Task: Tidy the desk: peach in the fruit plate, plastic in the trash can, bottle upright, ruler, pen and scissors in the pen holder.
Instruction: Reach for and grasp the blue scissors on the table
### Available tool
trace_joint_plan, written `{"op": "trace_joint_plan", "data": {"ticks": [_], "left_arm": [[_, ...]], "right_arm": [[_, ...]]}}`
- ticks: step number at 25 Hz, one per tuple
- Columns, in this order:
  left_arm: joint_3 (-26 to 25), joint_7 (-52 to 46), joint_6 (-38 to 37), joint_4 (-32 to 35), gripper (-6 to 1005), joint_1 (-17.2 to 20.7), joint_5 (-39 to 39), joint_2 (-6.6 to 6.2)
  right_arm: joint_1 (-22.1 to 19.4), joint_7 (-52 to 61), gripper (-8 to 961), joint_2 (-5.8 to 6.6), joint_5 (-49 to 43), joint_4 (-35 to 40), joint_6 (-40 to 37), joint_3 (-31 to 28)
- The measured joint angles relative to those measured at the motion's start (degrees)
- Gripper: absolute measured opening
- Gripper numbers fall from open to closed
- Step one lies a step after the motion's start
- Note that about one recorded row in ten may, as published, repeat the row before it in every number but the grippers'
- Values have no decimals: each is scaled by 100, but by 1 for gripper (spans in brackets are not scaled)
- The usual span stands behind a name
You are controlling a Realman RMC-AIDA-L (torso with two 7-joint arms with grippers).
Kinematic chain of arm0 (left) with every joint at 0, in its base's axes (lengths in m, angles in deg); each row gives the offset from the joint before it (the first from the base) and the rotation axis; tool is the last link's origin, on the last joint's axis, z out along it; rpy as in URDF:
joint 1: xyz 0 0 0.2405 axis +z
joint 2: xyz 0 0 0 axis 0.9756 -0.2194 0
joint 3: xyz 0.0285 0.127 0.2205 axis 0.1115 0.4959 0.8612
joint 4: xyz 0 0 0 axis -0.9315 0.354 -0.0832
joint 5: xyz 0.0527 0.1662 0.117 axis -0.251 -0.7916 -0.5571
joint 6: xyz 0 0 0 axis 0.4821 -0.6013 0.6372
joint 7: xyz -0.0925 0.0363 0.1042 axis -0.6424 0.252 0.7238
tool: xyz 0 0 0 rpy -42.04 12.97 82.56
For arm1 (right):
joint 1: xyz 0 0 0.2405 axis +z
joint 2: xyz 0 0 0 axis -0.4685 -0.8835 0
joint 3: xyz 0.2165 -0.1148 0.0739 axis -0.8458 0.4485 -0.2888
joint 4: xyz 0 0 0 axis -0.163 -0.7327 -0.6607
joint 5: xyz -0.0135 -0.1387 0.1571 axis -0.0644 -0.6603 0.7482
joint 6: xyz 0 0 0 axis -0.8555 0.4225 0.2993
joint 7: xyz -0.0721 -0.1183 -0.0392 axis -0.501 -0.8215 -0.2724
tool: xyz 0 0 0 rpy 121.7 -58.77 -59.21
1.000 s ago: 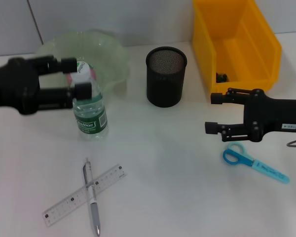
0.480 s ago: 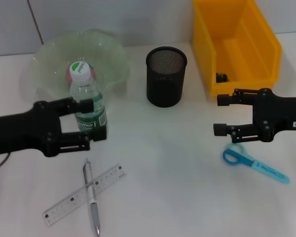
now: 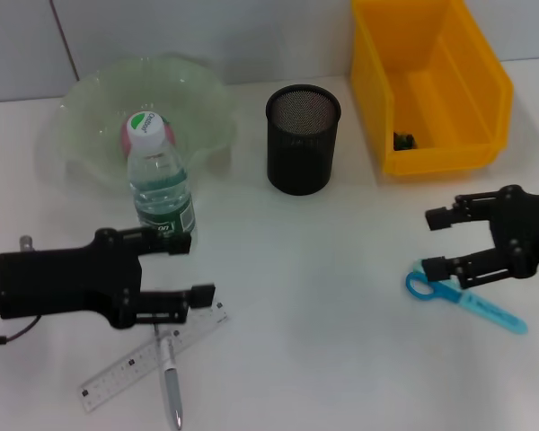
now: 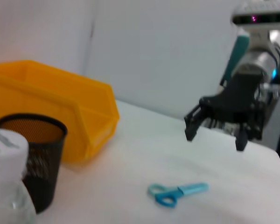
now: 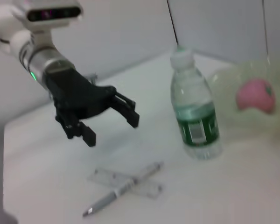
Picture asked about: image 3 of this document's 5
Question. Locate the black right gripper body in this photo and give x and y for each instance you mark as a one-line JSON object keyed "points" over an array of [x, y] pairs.
{"points": [[530, 229]]}

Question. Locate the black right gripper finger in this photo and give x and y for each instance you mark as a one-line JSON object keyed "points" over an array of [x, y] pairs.
{"points": [[435, 269], [438, 217]]}

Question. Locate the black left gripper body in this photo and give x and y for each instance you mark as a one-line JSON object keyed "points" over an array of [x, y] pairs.
{"points": [[63, 283]]}

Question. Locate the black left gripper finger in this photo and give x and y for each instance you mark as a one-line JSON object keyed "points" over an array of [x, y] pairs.
{"points": [[179, 244], [204, 296]]}

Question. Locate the clear green-label water bottle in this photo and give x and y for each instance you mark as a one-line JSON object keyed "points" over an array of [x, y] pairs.
{"points": [[159, 184]]}

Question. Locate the green plastic wrapper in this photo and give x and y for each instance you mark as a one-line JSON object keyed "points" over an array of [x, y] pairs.
{"points": [[404, 141]]}

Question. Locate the pink peach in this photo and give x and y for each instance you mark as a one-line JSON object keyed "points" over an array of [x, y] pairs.
{"points": [[170, 137]]}

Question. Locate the blue sheathed scissors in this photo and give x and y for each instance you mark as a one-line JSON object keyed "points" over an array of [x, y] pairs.
{"points": [[494, 314]]}

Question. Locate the grey white ballpoint pen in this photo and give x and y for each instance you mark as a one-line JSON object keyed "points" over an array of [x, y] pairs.
{"points": [[173, 386]]}

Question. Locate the transparent plastic ruler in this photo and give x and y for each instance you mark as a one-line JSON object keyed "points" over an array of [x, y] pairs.
{"points": [[112, 375]]}

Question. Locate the black mesh pen holder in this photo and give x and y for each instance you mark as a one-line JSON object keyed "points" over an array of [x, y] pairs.
{"points": [[301, 157]]}

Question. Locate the green glass fruit bowl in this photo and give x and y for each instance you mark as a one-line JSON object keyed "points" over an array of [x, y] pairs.
{"points": [[94, 103]]}

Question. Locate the yellow plastic bin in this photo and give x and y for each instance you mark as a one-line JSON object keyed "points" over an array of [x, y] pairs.
{"points": [[453, 99]]}

